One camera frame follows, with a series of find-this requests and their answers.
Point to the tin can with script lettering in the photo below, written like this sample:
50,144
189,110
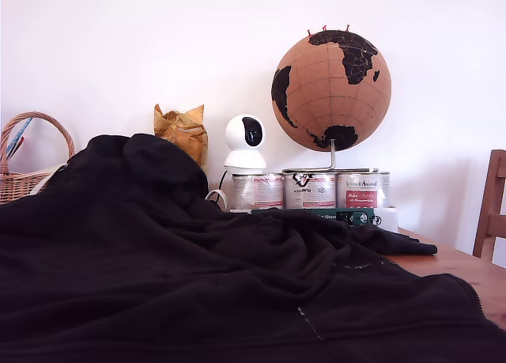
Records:
361,191

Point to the metal globe stand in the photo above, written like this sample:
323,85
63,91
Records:
333,161

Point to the red pen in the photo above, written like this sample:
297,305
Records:
16,148

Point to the white container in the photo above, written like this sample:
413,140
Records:
388,218

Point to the white dome security camera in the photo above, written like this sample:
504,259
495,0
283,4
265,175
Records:
245,141

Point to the tin can with black scribble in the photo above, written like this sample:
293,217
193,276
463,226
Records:
309,191

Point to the dark green box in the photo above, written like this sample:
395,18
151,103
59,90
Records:
348,216

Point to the wooden chair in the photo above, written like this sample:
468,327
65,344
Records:
490,212

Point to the tin can with red label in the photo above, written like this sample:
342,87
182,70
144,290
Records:
257,191

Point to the cork globe with black continents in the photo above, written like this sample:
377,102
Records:
328,94

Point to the crumpled yellow paper bag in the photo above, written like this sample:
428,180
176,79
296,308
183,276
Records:
183,135

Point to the black fleece blanket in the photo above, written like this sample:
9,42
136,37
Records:
197,276

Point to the blue pen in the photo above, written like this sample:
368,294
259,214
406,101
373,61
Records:
17,135

